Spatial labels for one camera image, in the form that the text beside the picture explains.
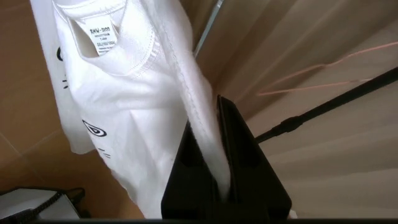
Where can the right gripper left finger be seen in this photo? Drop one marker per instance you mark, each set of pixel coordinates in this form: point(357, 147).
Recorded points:
point(186, 186)

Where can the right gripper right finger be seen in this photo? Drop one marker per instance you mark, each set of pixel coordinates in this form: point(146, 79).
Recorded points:
point(255, 186)

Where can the white printed t-shirt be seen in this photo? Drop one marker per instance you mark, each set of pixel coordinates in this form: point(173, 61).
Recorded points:
point(124, 93)

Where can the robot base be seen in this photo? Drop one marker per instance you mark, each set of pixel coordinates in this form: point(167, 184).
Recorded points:
point(18, 202)

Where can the pink clothes hanger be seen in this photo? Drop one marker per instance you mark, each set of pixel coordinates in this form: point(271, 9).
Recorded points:
point(295, 89)

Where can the beige curtain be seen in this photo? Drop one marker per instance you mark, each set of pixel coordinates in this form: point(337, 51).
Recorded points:
point(326, 174)

